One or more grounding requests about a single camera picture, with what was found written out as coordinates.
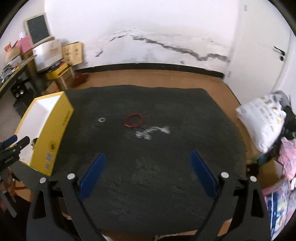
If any red bead bracelet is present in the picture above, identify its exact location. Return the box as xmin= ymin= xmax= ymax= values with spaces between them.
xmin=124 ymin=113 xmax=145 ymax=128

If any yellow white open box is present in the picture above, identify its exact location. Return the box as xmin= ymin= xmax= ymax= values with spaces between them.
xmin=15 ymin=91 xmax=74 ymax=176

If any brown cardboard box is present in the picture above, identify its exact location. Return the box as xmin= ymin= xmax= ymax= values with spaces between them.
xmin=42 ymin=69 xmax=74 ymax=95

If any yellow black flat box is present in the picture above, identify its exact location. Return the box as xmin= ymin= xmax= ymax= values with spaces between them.
xmin=46 ymin=63 xmax=69 ymax=80

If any white printed pillow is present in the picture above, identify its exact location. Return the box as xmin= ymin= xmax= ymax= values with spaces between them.
xmin=236 ymin=91 xmax=289 ymax=154

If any white door with handle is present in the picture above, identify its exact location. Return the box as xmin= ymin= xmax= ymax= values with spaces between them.
xmin=224 ymin=1 xmax=292 ymax=104

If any black desk with shelf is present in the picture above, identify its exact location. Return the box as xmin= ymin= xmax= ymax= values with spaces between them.
xmin=1 ymin=55 xmax=37 ymax=98

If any silver chain necklace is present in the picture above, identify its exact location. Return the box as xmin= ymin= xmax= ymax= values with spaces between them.
xmin=134 ymin=126 xmax=171 ymax=141

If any black speaker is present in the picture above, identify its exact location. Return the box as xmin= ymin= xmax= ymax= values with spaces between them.
xmin=11 ymin=82 xmax=34 ymax=100

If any black patterned table mat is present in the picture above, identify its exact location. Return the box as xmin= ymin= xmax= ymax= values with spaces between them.
xmin=51 ymin=85 xmax=246 ymax=235

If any pink box on shelf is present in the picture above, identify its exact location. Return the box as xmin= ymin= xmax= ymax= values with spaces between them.
xmin=15 ymin=35 xmax=33 ymax=55

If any brown paper gift bag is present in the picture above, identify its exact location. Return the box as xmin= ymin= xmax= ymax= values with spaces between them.
xmin=62 ymin=42 xmax=83 ymax=66

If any pink printed bedding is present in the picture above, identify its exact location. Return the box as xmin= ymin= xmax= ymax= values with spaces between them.
xmin=262 ymin=138 xmax=295 ymax=240

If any red cloth on floor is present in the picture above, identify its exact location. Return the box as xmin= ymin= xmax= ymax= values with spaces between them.
xmin=73 ymin=73 xmax=89 ymax=88

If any small framed chalkboard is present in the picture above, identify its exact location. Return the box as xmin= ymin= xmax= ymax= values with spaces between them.
xmin=23 ymin=13 xmax=53 ymax=47

